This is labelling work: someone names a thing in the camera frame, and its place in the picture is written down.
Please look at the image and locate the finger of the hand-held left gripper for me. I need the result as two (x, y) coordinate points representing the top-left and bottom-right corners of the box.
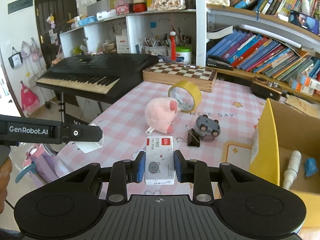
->
(62, 124), (103, 144)

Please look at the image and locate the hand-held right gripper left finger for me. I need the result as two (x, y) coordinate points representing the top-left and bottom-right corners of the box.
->
(62, 151), (147, 204)

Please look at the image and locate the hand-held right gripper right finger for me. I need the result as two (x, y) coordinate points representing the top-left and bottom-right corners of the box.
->
(174, 150), (255, 203)

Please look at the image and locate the white staple box red label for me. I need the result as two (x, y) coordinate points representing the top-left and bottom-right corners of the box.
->
(144, 136), (176, 185)

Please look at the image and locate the black binder clip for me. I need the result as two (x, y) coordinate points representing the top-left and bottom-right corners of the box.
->
(175, 125), (200, 147)

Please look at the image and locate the grey toy car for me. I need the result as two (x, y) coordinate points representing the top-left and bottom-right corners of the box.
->
(195, 114), (222, 142)

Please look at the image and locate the pink plush toy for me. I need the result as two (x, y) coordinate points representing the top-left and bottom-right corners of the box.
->
(145, 97), (182, 135)

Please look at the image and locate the yellow cardboard box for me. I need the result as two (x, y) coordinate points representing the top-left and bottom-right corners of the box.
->
(250, 98), (320, 193)

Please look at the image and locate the white plastic bottle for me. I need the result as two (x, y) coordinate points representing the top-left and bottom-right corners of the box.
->
(282, 150), (302, 189)

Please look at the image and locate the blue pouch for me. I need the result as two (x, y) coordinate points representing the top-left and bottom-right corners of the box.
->
(304, 157), (318, 178)

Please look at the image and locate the person's left hand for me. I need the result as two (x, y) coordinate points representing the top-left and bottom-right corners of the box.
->
(0, 159), (12, 215)

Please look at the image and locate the pink backpack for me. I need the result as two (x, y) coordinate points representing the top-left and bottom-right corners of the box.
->
(20, 81), (40, 113)

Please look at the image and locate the black keyboard stand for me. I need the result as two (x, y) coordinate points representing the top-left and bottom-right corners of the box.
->
(59, 92), (85, 126)

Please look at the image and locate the pink checked tablecloth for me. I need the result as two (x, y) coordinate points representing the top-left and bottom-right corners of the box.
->
(54, 79), (295, 195)

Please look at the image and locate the black electronic keyboard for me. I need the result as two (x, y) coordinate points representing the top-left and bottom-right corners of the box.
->
(36, 54), (159, 105)

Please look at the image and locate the hanging tote bag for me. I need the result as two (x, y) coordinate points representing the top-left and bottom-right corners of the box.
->
(8, 47), (23, 70)

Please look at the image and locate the yellow tape roll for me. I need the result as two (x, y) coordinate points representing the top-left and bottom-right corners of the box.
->
(168, 80), (202, 113)

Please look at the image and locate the wooden chessboard box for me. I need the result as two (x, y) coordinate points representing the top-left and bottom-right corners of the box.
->
(142, 62), (217, 93)

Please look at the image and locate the white carton red label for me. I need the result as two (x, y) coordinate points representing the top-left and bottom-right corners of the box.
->
(115, 35), (130, 53)

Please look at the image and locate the white pen holder cup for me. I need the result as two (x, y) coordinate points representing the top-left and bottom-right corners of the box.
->
(144, 34), (167, 55)

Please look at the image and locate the green lid jar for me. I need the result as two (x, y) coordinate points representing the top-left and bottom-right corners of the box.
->
(175, 45), (193, 65)

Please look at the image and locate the black stapler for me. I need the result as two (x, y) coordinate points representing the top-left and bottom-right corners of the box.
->
(207, 55), (234, 71)

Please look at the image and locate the blue tissue pack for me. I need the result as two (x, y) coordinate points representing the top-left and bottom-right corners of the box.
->
(78, 16), (97, 27)

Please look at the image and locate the dark wooden door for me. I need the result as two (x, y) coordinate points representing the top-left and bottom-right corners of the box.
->
(34, 0), (78, 70)

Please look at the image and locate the dark brown wooden box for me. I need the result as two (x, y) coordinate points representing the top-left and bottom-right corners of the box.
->
(251, 76), (282, 100)

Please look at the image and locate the white cubby shelf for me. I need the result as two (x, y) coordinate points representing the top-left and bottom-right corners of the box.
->
(59, 9), (198, 67)

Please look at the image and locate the white wipes pack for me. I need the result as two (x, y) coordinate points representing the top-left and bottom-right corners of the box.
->
(96, 10), (117, 21)

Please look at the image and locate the red tassel ornament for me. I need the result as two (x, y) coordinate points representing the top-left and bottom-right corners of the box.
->
(168, 26), (178, 62)

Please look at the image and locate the pink cartoon box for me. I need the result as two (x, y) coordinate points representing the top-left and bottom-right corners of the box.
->
(114, 0), (130, 15)

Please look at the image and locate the brown cardboard sheet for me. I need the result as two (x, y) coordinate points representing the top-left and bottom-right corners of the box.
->
(285, 95), (320, 118)

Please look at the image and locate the row of leaning books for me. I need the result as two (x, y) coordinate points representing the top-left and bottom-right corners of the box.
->
(206, 29), (320, 83)

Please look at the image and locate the orange white medicine box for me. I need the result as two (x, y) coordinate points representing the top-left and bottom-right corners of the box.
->
(289, 77), (315, 95)
(296, 72), (320, 90)

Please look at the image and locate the white bookshelf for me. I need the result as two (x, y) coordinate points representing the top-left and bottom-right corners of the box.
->
(195, 0), (320, 68)

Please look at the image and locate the smartphone showing video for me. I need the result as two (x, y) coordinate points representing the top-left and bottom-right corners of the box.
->
(289, 10), (320, 35)

